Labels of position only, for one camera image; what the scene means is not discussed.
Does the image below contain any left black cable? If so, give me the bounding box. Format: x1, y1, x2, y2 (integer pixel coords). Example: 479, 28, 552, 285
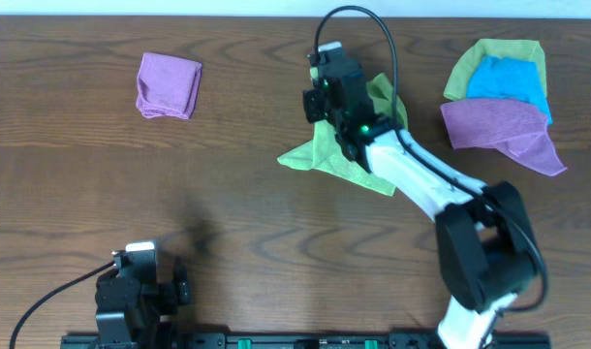
8, 260, 116, 349

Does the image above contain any folded purple cloth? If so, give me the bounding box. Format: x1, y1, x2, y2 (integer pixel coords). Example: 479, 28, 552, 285
136, 52, 202, 119

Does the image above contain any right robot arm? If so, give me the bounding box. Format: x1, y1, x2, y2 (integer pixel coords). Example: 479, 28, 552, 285
303, 42, 550, 348

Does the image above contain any light green cloth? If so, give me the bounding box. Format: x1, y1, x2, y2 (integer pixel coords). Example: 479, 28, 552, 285
277, 73, 395, 197

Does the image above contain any olive green cloth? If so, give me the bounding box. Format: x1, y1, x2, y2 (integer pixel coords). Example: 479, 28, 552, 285
443, 39, 547, 101

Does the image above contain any right black cable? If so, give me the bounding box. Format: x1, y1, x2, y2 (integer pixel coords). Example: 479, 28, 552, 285
313, 5, 549, 312

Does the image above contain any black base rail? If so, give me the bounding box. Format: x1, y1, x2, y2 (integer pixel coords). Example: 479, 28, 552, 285
60, 330, 553, 349

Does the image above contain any blue cloth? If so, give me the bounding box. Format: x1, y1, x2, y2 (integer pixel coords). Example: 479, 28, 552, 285
466, 55, 552, 125

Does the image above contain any unfolded purple cloth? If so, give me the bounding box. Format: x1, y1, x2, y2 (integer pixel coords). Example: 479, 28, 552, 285
441, 98, 567, 176

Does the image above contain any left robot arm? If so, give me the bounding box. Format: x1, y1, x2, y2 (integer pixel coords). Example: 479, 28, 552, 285
95, 249, 191, 349

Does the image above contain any black cable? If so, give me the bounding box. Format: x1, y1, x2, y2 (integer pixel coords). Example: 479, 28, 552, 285
313, 5, 549, 312
8, 260, 116, 349

